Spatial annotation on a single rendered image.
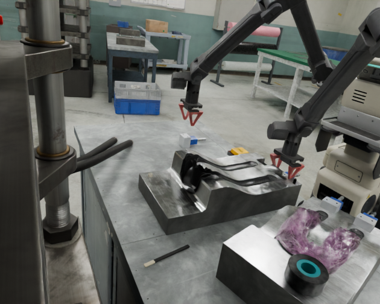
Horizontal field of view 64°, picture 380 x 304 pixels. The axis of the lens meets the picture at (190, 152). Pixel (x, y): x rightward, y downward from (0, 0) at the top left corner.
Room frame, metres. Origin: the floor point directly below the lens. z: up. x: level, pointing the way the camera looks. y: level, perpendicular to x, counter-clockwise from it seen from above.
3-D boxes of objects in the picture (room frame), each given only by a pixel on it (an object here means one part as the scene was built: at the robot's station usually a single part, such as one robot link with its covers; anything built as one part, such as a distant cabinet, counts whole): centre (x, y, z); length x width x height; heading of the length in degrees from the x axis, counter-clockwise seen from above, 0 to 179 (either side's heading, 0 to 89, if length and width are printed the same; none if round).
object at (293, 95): (4.94, -1.89, 0.51); 2.40 x 1.13 x 1.02; 22
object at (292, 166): (1.05, -0.39, 0.89); 0.07 x 0.07 x 0.09; 32
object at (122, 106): (4.14, 0.84, 0.11); 0.61 x 0.41 x 0.22; 108
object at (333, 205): (0.89, -0.51, 0.86); 0.13 x 0.05 x 0.05; 137
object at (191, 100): (1.33, 0.02, 1.04); 0.10 x 0.07 x 0.07; 29
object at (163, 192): (0.92, -0.12, 0.87); 0.50 x 0.26 x 0.14; 120
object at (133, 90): (4.14, 0.83, 0.28); 0.61 x 0.41 x 0.15; 108
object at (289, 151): (1.08, -0.38, 0.96); 0.10 x 0.07 x 0.07; 32
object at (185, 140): (1.35, -0.01, 0.83); 0.13 x 0.05 x 0.05; 120
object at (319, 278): (0.48, -0.27, 0.93); 0.08 x 0.08 x 0.04
